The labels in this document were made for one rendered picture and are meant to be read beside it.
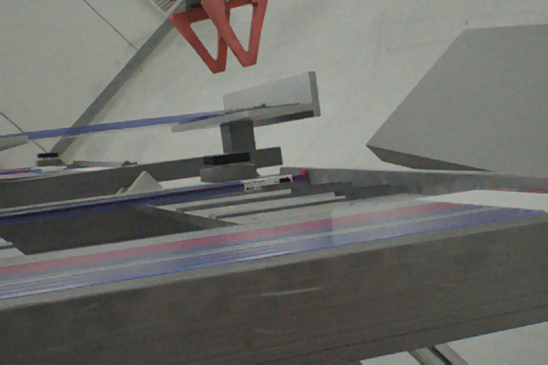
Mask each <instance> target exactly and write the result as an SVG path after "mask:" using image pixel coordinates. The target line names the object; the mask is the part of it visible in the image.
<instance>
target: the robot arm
mask: <svg viewBox="0 0 548 365"><path fill-rule="evenodd" d="M171 1H176V0H171ZM267 2H268V0H186V6H185V7H186V11H184V12H180V13H177V14H173V15H170V16H169V20H170V22H171V23H172V24H173V25H174V27H176V28H177V30H178V31H179V33H180V34H181V35H183V36H184V38H185V40H186V41H187V42H188V43H189V44H190V45H191V46H192V47H193V49H194V51H196V52H197V53H198V55H199V56H200V57H201V59H202V60H203V62H204V63H205V64H206V66H207V67H209V70H210V71H211V73H212V74H217V73H220V72H223V71H225V66H226V57H227V46H229V48H230V49H231V50H232V52H233V53H234V56H235V57H236V58H237V59H238V61H239V62H240V64H241V65H242V67H251V66H254V65H256V63H257V58H258V46H259V41H260V34H261V30H262V27H263V22H264V18H265V14H266V5H267ZM248 4H251V5H252V12H251V27H250V42H249V50H248V51H246V50H244V48H243V47H242V43H241V42H240V41H239V39H238V38H237V36H236V34H235V33H234V29H233V27H232V26H231V25H230V13H231V9H234V8H237V7H241V6H245V5H248ZM207 19H211V21H212V22H213V24H214V25H215V26H216V27H217V59H213V58H212V56H211V55H210V53H209V51H208V50H207V49H206V47H205V46H204V44H203V43H202V41H201V40H200V38H199V37H198V35H197V34H195V32H194V30H193V29H192V28H191V27H190V25H191V23H196V22H200V21H203V20H207Z"/></svg>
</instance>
